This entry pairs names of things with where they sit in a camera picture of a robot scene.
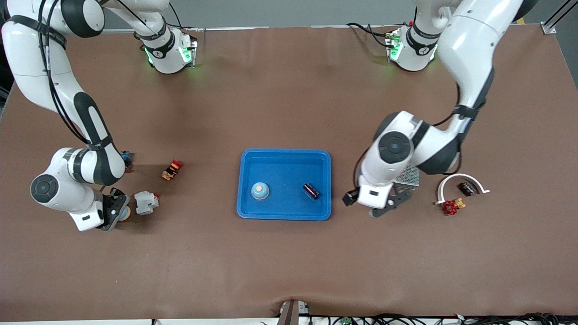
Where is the white circuit breaker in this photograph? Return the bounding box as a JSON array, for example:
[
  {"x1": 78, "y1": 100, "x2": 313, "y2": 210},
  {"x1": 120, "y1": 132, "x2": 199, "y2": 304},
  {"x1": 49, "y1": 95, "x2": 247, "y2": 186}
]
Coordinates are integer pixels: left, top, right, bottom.
[{"x1": 135, "y1": 190, "x2": 160, "y2": 215}]

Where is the metal mesh power supply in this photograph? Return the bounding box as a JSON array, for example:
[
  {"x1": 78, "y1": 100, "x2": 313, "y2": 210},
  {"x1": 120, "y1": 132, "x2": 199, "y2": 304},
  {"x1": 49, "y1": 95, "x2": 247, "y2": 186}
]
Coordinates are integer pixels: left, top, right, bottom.
[{"x1": 393, "y1": 165, "x2": 421, "y2": 190}]

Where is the blue plastic tray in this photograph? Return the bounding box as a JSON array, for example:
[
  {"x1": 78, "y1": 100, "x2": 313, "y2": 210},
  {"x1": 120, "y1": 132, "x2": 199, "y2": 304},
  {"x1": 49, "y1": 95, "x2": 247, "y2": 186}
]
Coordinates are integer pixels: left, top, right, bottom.
[{"x1": 237, "y1": 149, "x2": 332, "y2": 221}]

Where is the orange red button switch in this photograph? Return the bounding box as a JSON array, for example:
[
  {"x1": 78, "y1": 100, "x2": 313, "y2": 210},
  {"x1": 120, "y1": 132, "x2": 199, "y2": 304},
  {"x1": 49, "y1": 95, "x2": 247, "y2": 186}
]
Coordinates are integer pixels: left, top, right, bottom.
[{"x1": 162, "y1": 160, "x2": 183, "y2": 181}]

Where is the white half-ring bracket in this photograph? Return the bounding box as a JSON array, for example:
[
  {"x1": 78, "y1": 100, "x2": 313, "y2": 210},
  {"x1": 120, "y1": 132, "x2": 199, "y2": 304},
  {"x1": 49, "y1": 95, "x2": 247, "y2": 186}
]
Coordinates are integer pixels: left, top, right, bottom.
[{"x1": 435, "y1": 173, "x2": 491, "y2": 206}]

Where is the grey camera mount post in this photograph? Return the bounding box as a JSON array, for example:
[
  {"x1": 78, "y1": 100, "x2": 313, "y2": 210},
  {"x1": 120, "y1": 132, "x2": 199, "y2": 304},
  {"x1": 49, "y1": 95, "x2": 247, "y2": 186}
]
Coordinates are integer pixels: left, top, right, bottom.
[{"x1": 276, "y1": 299, "x2": 302, "y2": 325}]

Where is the black arm base cable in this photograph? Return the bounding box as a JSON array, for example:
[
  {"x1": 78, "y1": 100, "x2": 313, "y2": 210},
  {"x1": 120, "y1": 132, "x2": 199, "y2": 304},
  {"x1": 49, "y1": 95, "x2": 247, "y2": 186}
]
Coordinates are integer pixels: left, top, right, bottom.
[{"x1": 347, "y1": 22, "x2": 393, "y2": 48}]

